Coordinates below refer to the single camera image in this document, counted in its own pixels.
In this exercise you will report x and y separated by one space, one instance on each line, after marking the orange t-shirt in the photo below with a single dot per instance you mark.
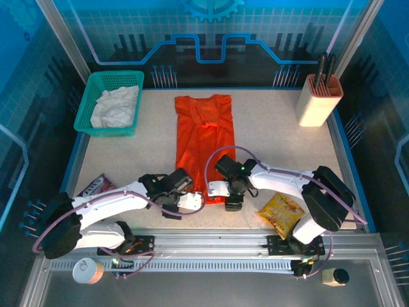
191 140

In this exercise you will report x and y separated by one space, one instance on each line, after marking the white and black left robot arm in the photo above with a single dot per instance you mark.
96 204

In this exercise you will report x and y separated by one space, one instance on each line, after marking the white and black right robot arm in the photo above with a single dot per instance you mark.
319 198

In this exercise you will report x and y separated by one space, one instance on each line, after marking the yellow snack bag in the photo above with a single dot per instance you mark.
278 212

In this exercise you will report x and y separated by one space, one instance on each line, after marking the purple candy bag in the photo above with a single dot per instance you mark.
99 186

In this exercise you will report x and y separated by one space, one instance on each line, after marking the crumpled white t-shirt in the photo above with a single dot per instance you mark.
115 105

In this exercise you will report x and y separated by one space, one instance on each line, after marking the green plastic basket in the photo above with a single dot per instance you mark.
84 121

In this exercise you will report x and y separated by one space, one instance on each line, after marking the cream knife block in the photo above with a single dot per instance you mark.
314 108

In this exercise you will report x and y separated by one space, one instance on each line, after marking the tin can with pull tab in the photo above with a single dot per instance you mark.
86 271

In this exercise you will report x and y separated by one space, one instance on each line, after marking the small jar with black lid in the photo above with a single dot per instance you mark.
335 277

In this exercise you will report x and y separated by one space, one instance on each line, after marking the aluminium mounting rail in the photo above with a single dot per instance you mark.
207 246

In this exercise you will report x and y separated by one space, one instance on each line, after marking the aluminium frame post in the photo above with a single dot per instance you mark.
64 38
358 35

